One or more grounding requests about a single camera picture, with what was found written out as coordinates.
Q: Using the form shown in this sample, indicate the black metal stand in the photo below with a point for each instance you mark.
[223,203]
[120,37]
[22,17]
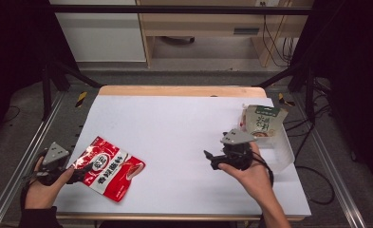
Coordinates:
[309,95]
[46,91]

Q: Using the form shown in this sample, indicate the red and white food packet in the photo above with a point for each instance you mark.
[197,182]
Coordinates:
[111,171]

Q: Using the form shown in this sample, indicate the aluminium floor rail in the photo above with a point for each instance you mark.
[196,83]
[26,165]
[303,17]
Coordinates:
[332,171]
[16,164]

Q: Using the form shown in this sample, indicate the person's right hand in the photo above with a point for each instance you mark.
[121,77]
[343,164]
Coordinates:
[253,182]

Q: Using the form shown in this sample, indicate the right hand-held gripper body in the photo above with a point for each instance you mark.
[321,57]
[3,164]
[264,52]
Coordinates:
[238,156]

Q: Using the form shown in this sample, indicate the white table mat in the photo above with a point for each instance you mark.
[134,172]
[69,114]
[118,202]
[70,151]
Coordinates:
[162,126]

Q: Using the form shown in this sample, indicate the yellow and black tape strip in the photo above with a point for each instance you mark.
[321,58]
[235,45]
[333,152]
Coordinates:
[283,99]
[81,98]

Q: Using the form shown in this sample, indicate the wooden table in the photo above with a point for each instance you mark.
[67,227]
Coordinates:
[181,91]

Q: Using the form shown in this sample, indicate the white cabinet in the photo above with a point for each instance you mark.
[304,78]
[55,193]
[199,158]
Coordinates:
[102,34]

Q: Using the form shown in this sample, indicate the wooden desk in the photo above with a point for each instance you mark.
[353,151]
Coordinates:
[203,23]

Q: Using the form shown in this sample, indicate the person's left hand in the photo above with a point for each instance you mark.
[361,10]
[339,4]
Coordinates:
[43,194]

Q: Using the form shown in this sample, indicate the translucent plastic container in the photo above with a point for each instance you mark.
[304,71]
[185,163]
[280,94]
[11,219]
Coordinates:
[282,155]

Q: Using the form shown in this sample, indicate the beige and green food packet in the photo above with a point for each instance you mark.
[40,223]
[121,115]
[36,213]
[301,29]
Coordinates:
[264,122]

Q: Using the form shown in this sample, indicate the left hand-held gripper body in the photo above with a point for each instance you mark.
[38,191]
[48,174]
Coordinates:
[52,164]

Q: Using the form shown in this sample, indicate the black curtain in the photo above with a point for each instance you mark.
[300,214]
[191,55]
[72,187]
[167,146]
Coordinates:
[13,57]
[355,63]

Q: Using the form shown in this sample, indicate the black horizontal frame bar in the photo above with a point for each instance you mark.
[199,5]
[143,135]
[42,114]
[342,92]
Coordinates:
[174,9]

